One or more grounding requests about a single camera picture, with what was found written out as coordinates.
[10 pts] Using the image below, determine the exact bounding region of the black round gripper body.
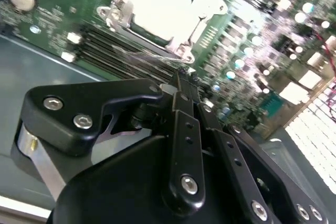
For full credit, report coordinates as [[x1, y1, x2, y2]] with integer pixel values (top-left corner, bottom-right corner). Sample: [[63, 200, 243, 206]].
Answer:
[[46, 134, 293, 224]]

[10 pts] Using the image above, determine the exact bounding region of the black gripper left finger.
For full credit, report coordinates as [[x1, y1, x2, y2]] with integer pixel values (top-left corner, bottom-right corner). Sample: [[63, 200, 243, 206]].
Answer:
[[10, 70, 207, 211]]

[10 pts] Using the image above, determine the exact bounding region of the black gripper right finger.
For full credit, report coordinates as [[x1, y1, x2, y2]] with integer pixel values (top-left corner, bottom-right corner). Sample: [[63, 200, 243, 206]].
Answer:
[[189, 73, 330, 224]]

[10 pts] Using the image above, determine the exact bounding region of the thin wire locking lever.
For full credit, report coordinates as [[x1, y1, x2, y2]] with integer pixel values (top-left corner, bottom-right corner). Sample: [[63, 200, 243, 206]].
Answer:
[[112, 46, 185, 65]]

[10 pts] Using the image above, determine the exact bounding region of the CPU with silver top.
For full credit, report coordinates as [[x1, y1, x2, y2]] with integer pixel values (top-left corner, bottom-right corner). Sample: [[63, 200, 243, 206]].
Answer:
[[131, 0, 203, 40]]

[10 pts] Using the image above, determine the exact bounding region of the metal socket cover frame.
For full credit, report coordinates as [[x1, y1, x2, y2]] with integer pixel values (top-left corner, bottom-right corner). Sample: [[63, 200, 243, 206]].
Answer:
[[114, 0, 229, 51]]

